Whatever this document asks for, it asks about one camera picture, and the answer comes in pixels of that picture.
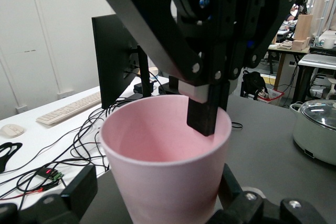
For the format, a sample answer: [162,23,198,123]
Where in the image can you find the small wooden block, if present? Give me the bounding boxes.
[291,37,311,51]

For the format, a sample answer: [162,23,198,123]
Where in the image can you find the black monitor stand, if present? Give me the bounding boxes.
[128,45,156,99]

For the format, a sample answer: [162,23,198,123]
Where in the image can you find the pale green cooking pot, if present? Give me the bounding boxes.
[289,99,336,166]

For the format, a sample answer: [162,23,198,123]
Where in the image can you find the black computer monitor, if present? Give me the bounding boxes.
[91,14,148,110]

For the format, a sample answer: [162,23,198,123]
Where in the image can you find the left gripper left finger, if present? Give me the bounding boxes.
[0,165,98,224]

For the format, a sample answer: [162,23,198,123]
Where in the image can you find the white mug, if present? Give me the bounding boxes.
[321,37,336,50]

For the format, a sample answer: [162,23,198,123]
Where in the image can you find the beige keyboard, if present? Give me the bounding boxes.
[36,91,102,126]

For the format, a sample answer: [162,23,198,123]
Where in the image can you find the beige curtain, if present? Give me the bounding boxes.
[309,0,336,41]

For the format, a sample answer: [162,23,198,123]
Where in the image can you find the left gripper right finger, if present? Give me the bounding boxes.
[207,163,329,224]

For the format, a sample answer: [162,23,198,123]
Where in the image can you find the circuit board red LED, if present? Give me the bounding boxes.
[35,167,66,183]

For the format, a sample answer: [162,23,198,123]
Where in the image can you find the dark grey table cloth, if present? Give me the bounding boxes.
[78,94,336,224]

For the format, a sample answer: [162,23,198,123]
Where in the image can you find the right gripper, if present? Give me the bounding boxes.
[99,0,295,137]

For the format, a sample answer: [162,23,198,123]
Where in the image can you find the grey top black desk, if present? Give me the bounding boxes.
[292,52,336,104]

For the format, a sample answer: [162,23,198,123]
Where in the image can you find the white desk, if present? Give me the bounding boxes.
[0,75,170,210]

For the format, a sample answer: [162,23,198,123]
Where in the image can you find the tall wooden box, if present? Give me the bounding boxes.
[293,14,313,41]

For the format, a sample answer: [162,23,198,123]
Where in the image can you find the beige computer mouse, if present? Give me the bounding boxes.
[0,124,25,139]

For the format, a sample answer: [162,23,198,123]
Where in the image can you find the black strap loops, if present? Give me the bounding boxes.
[0,142,24,174]

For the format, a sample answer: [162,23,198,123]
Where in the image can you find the glass lid beige knob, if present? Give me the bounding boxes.
[300,99,336,133]

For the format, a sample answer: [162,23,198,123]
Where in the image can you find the black backpack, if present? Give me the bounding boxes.
[241,70,270,101]

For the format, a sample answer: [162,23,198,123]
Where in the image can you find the tangled black desk cables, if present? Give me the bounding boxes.
[0,97,124,201]

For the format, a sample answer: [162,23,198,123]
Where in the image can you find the pink plastic cup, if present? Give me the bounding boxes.
[99,94,233,224]

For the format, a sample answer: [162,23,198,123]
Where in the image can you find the wooden leg table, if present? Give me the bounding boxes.
[267,42,311,91]

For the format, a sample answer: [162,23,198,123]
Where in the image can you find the red plastic basket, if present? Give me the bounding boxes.
[258,89,286,107]

